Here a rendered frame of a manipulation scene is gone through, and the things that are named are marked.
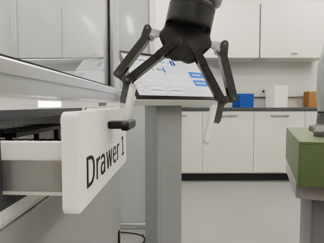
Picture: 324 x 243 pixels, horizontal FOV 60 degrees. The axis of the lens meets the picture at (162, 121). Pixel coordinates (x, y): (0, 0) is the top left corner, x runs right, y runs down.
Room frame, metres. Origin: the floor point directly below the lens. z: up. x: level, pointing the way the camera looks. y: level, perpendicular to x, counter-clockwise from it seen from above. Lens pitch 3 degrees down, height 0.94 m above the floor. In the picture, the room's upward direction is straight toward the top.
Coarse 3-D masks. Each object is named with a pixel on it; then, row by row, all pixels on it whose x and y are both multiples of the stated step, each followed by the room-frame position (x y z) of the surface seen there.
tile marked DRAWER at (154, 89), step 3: (150, 87) 1.29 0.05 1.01; (153, 87) 1.30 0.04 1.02; (156, 87) 1.31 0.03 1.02; (159, 87) 1.32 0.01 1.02; (162, 87) 1.33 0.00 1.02; (150, 90) 1.27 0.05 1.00; (153, 90) 1.28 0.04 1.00; (156, 90) 1.29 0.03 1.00; (159, 90) 1.30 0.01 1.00; (162, 90) 1.31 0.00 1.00; (165, 90) 1.32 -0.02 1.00; (153, 93) 1.27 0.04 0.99; (156, 93) 1.28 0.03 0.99; (159, 93) 1.29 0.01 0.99; (162, 93) 1.30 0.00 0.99; (165, 93) 1.31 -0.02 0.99
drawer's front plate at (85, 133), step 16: (64, 112) 0.30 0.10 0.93; (80, 112) 0.30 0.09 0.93; (96, 112) 0.36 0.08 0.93; (112, 112) 0.46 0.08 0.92; (64, 128) 0.29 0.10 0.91; (80, 128) 0.30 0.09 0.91; (96, 128) 0.36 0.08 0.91; (64, 144) 0.29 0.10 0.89; (80, 144) 0.30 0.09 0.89; (96, 144) 0.36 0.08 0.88; (112, 144) 0.45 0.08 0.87; (64, 160) 0.29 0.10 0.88; (80, 160) 0.30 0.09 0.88; (112, 160) 0.45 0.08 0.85; (64, 176) 0.29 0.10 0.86; (80, 176) 0.30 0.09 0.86; (96, 176) 0.36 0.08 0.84; (64, 192) 0.29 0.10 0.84; (80, 192) 0.30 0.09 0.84; (96, 192) 0.36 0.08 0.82; (64, 208) 0.29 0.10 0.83; (80, 208) 0.30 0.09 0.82
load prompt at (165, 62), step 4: (140, 56) 1.41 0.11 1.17; (136, 60) 1.37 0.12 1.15; (140, 60) 1.39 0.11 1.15; (144, 60) 1.40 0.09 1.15; (164, 60) 1.49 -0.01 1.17; (168, 60) 1.51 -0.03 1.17; (160, 64) 1.45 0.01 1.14; (164, 64) 1.47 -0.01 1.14; (168, 64) 1.48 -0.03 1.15; (172, 64) 1.50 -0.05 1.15; (176, 64) 1.52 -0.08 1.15; (180, 64) 1.54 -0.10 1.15
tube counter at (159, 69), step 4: (156, 68) 1.41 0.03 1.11; (160, 68) 1.42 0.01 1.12; (164, 68) 1.44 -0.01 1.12; (168, 68) 1.46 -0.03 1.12; (172, 68) 1.47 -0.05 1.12; (176, 68) 1.49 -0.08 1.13; (180, 68) 1.51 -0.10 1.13; (160, 72) 1.40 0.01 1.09; (164, 72) 1.42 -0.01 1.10; (168, 72) 1.43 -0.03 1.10; (172, 72) 1.45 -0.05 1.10; (176, 72) 1.47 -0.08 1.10; (180, 72) 1.48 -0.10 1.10; (184, 72) 1.50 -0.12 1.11
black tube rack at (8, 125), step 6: (0, 126) 0.46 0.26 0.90; (6, 126) 0.46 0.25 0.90; (12, 126) 0.46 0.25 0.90; (18, 126) 0.46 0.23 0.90; (24, 126) 0.46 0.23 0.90; (30, 126) 0.46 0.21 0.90; (36, 126) 0.46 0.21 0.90; (0, 132) 0.37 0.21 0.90; (54, 132) 0.51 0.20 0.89; (0, 138) 0.53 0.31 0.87; (6, 138) 0.36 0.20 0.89; (12, 138) 0.37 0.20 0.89; (36, 138) 0.44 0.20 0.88; (54, 138) 0.51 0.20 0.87
